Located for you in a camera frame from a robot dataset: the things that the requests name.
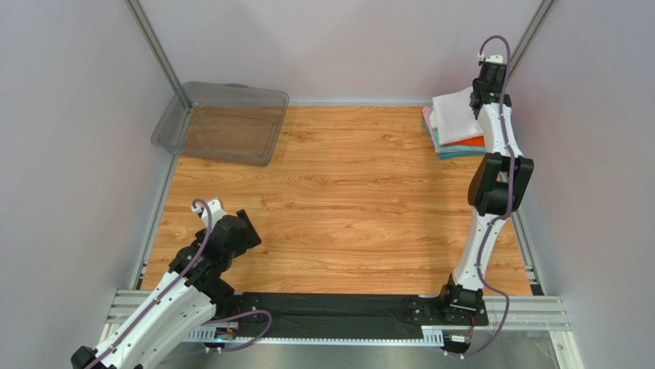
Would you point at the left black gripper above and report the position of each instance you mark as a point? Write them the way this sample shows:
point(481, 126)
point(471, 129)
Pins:
point(250, 238)

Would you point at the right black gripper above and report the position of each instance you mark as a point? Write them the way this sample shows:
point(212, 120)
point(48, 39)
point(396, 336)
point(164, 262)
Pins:
point(490, 100)

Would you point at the white t-shirt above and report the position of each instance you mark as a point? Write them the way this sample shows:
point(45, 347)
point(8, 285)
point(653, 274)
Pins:
point(453, 117)

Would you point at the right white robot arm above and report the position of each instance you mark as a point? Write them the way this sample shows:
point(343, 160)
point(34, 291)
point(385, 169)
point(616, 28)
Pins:
point(496, 190)

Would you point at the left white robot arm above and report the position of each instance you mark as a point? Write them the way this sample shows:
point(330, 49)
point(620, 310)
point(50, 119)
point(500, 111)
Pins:
point(190, 293)

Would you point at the orange folded t-shirt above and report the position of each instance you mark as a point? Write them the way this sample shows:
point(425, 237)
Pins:
point(474, 142)

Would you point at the pink folded t-shirt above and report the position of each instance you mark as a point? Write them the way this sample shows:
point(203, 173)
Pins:
point(431, 131)

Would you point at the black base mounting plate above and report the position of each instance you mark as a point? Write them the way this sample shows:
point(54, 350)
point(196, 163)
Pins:
point(346, 316)

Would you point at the clear grey plastic bin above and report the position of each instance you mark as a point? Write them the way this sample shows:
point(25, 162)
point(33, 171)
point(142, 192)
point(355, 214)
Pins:
point(223, 122)

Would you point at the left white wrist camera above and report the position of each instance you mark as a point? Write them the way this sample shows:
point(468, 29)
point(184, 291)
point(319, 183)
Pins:
point(210, 211)

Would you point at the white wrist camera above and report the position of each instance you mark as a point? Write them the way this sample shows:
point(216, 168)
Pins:
point(210, 211)
point(490, 59)

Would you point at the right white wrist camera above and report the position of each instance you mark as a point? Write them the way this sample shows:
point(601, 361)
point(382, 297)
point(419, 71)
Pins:
point(490, 59)

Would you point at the aluminium frame rail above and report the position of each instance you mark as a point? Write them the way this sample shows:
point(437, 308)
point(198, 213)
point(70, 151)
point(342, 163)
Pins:
point(526, 314)

